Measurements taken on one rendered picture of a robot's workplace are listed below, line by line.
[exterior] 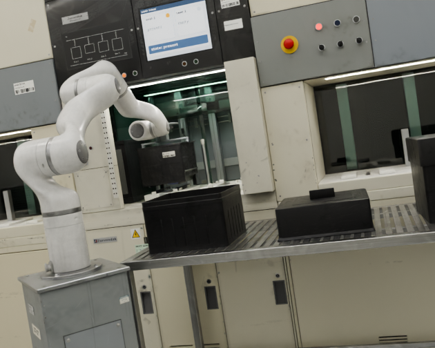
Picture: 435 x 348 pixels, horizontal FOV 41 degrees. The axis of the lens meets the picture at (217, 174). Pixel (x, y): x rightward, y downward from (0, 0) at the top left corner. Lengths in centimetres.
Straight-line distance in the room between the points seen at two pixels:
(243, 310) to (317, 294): 32
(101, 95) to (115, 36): 54
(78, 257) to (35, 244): 96
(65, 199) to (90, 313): 35
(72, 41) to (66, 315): 129
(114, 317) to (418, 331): 120
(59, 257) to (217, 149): 161
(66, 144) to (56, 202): 18
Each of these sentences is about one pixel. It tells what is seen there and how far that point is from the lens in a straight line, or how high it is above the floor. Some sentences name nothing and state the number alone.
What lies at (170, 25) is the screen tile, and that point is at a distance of 245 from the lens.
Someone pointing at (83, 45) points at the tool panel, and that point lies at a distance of 259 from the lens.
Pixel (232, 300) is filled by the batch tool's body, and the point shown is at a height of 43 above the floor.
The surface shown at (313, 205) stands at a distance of 178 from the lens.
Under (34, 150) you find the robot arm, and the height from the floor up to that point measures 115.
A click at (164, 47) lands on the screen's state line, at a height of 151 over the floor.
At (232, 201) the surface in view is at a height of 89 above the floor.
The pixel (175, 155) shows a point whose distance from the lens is 262.
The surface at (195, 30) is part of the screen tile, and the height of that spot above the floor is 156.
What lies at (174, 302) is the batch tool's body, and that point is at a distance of 253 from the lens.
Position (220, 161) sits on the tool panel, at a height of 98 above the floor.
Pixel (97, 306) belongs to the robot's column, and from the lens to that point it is 178.
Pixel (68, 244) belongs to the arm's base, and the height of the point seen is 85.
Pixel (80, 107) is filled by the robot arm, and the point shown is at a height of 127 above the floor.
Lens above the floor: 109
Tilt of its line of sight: 3 degrees down
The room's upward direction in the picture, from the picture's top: 9 degrees counter-clockwise
